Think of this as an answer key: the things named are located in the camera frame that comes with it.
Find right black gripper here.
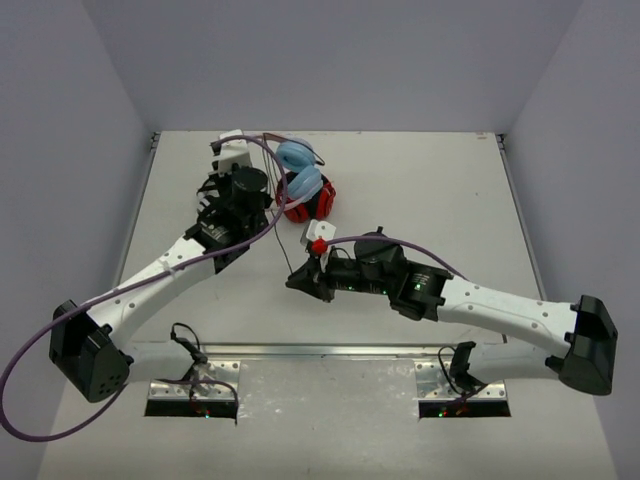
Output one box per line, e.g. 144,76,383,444
288,245,392,304

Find pink blue cat-ear headphones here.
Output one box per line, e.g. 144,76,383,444
254,132,324,211

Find black headphone audio cable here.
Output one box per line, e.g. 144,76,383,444
262,132,326,275

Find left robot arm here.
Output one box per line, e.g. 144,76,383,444
49,166,272,403

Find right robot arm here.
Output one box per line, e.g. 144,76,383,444
286,232,618,396

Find black white headphones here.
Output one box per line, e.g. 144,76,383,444
196,173,220,217

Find red black headphones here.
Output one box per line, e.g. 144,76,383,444
284,175,336,224

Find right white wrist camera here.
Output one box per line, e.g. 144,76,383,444
301,219,337,271

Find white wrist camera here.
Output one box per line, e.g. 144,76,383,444
210,129,252,175
301,219,337,271

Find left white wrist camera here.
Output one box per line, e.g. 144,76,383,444
210,129,252,175

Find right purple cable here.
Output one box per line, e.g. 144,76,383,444
322,234,469,281

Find metal table edge rail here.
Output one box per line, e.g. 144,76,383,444
134,342,506,360

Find left metal mounting bracket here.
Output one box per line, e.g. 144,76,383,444
148,358,242,402

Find metal mounting bracket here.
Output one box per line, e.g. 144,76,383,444
414,358,460,401
148,358,242,402

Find right metal mounting bracket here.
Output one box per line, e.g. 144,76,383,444
414,358,460,401

